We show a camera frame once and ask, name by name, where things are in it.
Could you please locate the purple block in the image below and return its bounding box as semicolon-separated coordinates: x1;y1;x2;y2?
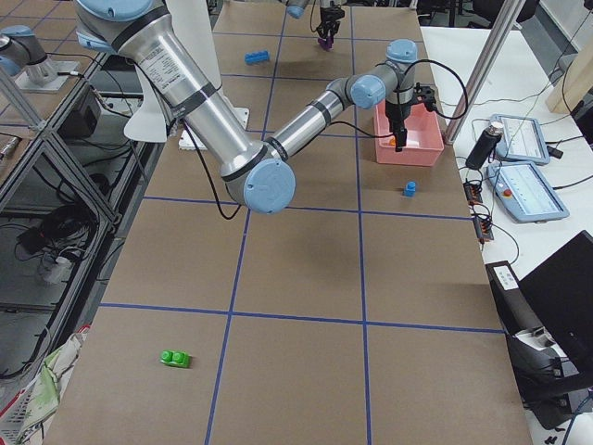
317;38;333;51

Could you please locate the small blue block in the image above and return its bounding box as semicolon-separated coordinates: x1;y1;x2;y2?
403;181;417;197

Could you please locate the long blue block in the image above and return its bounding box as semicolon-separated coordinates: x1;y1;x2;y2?
244;50;271;66

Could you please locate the green block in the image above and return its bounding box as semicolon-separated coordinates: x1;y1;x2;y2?
159;350;191;369

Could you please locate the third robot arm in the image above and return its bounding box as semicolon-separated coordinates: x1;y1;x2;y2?
1;25;47;77

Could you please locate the pink plastic box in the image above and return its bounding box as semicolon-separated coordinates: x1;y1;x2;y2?
373;101;444;167

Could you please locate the black water bottle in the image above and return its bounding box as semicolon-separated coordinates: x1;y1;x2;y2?
465;121;504;171

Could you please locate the small electronics board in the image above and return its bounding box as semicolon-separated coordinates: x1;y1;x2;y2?
463;181;483;205

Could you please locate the upper teach pendant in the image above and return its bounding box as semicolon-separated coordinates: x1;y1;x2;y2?
490;114;550;165

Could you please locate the teach pendant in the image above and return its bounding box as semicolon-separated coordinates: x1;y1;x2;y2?
490;114;550;165
486;161;570;223

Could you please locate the lower teach pendant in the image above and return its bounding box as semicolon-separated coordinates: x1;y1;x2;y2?
486;161;570;223

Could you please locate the black laptop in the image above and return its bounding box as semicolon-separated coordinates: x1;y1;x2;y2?
520;230;592;371

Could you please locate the green white bag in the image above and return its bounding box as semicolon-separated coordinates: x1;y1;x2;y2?
1;324;91;444

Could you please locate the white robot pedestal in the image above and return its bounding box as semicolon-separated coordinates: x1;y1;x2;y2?
124;0;249;143

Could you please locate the aluminium frame post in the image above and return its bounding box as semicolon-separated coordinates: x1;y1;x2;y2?
444;0;526;145

